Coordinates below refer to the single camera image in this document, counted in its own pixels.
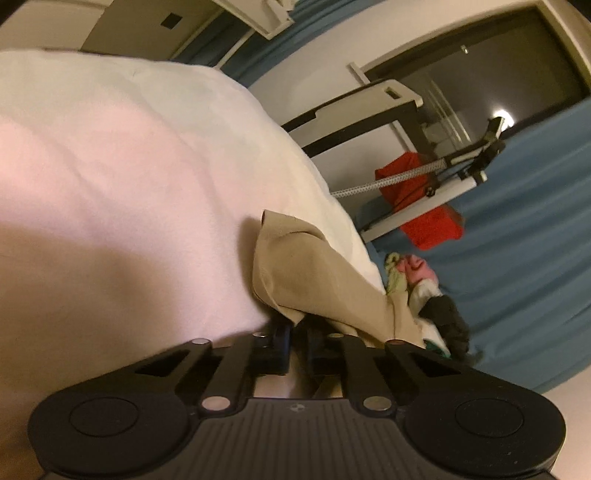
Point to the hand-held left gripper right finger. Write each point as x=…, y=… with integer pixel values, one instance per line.
x=316, y=353

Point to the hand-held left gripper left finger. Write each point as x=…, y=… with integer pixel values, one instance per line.
x=281, y=348

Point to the tan printed shirt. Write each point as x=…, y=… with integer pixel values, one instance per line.
x=300, y=272

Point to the yellow towel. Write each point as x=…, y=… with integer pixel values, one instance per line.
x=395, y=277

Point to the white garment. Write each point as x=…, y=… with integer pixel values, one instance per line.
x=422, y=295

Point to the green garment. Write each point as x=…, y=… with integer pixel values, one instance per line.
x=438, y=348

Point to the pink garment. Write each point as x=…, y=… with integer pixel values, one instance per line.
x=415, y=270

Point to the black garment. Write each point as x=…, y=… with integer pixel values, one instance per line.
x=448, y=318

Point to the blue cloth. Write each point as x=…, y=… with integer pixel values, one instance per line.
x=371, y=214

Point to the red cloth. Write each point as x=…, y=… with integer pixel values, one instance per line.
x=429, y=221

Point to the garment steamer stand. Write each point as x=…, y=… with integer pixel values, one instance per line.
x=455, y=188

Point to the pastel bed blanket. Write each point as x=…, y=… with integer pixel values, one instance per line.
x=115, y=184

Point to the wide teal curtain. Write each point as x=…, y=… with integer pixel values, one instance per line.
x=531, y=254

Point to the white folding table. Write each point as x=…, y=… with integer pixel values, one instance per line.
x=398, y=94

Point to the narrow teal curtain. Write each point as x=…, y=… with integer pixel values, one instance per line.
x=258, y=55

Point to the dark window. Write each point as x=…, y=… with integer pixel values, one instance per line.
x=485, y=60

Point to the white vanity desk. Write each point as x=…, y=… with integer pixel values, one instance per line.
x=138, y=27

